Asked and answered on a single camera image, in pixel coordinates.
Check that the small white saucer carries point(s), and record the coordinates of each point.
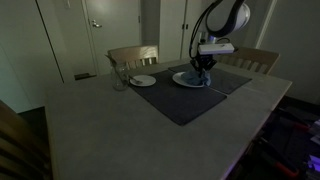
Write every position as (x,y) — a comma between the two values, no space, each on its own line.
(146,80)

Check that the glass jar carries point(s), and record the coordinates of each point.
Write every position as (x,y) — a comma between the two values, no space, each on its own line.
(119,76)

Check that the white door with handle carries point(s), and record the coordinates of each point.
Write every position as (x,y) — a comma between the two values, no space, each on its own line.
(114,24)

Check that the wooden chair by jar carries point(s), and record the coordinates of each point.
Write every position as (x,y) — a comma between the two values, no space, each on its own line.
(135,56)

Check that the orange black clamp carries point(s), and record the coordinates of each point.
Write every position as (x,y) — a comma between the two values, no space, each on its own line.
(291,145)

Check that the large white plate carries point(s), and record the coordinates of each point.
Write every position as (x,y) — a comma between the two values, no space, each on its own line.
(177,78)

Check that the wooden chair foreground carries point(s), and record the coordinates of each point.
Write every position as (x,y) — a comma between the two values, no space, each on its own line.
(23,155)

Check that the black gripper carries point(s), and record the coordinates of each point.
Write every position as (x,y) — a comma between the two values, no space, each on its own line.
(203,62)

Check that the metal spoon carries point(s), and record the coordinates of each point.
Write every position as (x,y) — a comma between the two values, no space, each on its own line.
(135,80)

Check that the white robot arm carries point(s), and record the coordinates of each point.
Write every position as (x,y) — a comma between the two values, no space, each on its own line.
(220,18)

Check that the blue towel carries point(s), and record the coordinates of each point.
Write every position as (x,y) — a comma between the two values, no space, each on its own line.
(196,78)

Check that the dark placemat far side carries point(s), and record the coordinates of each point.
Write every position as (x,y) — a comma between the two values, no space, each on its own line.
(221,80)

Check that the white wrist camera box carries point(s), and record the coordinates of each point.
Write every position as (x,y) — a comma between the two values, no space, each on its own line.
(211,49)

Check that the dark placemat near jar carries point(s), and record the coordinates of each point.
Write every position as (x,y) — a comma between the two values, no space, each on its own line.
(179,103)

